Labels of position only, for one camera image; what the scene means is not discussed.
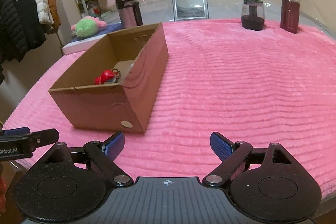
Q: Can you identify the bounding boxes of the dark glass jar diffuser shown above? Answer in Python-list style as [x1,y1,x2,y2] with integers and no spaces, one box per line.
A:
[241,0,265,31]

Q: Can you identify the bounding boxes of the silver picture frame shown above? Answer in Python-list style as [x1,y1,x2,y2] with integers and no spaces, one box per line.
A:
[172,0,210,22]

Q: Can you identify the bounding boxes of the brown orange jacket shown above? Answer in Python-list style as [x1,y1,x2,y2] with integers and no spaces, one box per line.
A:
[44,0,62,34]

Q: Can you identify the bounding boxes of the green pink plush toy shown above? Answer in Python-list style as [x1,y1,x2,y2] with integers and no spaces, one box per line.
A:
[71,16,107,38]

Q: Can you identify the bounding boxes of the brown cardboard box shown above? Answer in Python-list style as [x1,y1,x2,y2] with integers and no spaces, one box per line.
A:
[49,23,169,133]

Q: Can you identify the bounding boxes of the white puffer jacket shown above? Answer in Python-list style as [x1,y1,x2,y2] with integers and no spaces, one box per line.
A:
[22,0,55,26]

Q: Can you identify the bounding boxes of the tortoiseshell hair claw clip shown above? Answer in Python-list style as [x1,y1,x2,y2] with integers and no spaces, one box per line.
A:
[112,68,121,83]

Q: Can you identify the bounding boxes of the red toy figure keychain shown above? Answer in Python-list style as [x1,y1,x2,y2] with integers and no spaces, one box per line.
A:
[94,69,116,85]

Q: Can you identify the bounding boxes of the white blue flat box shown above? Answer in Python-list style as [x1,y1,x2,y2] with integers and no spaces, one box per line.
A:
[62,23,122,55]

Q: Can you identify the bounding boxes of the dark red cylindrical canister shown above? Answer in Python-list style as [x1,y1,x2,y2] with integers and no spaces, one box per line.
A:
[280,0,300,34]

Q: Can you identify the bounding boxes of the black puffer jacket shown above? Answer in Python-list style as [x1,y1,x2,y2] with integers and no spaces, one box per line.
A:
[0,0,47,85]

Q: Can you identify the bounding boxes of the pink fuzzy blanket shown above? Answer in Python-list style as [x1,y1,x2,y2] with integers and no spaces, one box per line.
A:
[2,17,336,200]

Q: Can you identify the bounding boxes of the dark thermos flask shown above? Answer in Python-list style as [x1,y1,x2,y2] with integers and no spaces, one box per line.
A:
[115,0,143,28]

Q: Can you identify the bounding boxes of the clear plastic sheet cover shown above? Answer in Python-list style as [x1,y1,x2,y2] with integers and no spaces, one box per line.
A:
[298,0,335,38]

